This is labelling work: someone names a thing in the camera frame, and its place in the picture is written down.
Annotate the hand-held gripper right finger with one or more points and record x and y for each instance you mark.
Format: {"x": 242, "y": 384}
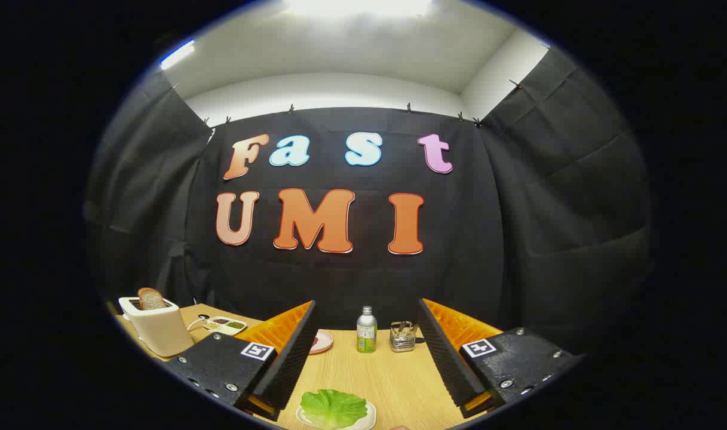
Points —
{"x": 442, "y": 352}

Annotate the white round plate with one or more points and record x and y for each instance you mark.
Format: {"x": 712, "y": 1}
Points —
{"x": 368, "y": 418}

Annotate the cream white toaster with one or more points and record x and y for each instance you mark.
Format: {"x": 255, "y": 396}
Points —
{"x": 159, "y": 331}

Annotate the toasted bread slice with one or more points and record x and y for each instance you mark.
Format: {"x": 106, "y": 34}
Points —
{"x": 152, "y": 299}

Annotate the bright ceiling light panel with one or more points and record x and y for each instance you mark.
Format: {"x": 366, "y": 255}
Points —
{"x": 357, "y": 6}

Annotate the ceiling light strip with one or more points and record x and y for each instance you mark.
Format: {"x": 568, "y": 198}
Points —
{"x": 177, "y": 54}

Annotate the green lettuce leaf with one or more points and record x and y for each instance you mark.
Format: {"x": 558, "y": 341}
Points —
{"x": 333, "y": 407}

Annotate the black backdrop cloth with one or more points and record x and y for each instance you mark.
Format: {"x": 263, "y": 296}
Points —
{"x": 488, "y": 239}

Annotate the white divided seasoning tray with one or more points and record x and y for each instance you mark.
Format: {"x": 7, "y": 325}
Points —
{"x": 224, "y": 325}

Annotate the green label metal bottle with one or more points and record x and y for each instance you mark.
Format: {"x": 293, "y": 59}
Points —
{"x": 367, "y": 334}

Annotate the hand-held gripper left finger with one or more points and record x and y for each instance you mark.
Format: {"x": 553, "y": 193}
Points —
{"x": 294, "y": 352}

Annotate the pink round plate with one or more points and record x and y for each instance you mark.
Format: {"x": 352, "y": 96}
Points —
{"x": 322, "y": 343}

